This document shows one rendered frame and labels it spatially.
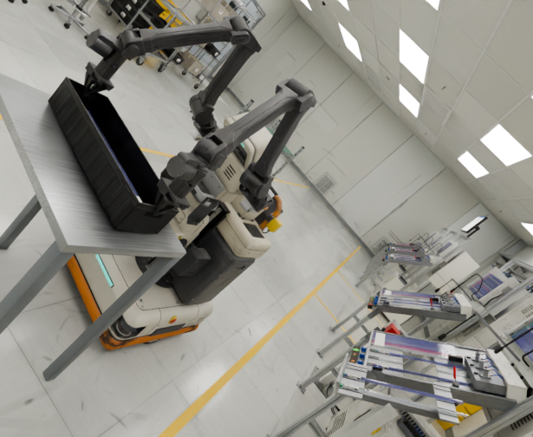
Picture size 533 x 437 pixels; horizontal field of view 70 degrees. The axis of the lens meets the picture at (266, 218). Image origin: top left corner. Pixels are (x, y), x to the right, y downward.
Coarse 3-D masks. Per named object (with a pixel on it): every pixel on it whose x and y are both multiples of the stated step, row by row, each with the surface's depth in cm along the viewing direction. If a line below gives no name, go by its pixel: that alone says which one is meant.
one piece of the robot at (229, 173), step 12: (228, 156) 162; (228, 168) 162; (240, 168) 158; (228, 180) 162; (228, 192) 171; (240, 192) 165; (192, 204) 172; (180, 216) 171; (180, 228) 171; (192, 228) 171; (180, 240) 173
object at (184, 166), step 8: (184, 152) 101; (192, 152) 108; (176, 160) 100; (184, 160) 99; (192, 160) 101; (200, 160) 105; (216, 160) 105; (168, 168) 101; (176, 168) 100; (184, 168) 99; (192, 168) 102; (208, 168) 106; (216, 168) 108; (176, 176) 100; (184, 176) 101; (192, 176) 104
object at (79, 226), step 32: (0, 96) 112; (32, 96) 125; (32, 128) 112; (32, 160) 102; (64, 160) 113; (64, 192) 103; (64, 224) 94; (96, 224) 104; (64, 256) 93; (160, 256) 121; (32, 288) 96; (128, 288) 135; (0, 320) 99; (96, 320) 140; (64, 352) 145
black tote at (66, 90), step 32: (64, 96) 125; (96, 96) 138; (64, 128) 123; (96, 128) 116; (96, 160) 114; (128, 160) 132; (96, 192) 113; (128, 192) 107; (128, 224) 109; (160, 224) 119
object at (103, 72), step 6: (102, 60) 129; (90, 66) 130; (96, 66) 130; (102, 66) 129; (108, 66) 129; (96, 72) 129; (102, 72) 130; (108, 72) 130; (114, 72) 132; (102, 78) 130; (108, 78) 132; (108, 84) 131
